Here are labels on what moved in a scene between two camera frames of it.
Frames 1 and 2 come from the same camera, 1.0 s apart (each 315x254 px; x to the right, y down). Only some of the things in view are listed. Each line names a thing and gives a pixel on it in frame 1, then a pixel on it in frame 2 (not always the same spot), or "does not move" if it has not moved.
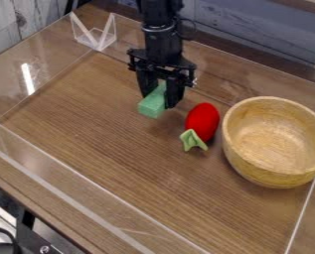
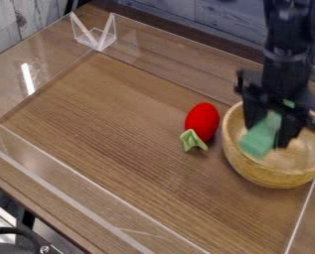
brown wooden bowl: x=274 y=141 does not move
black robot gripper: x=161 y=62 to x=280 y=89
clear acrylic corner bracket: x=96 y=39 does not move
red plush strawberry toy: x=203 y=122 does not move
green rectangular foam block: x=154 y=103 to x=258 y=139
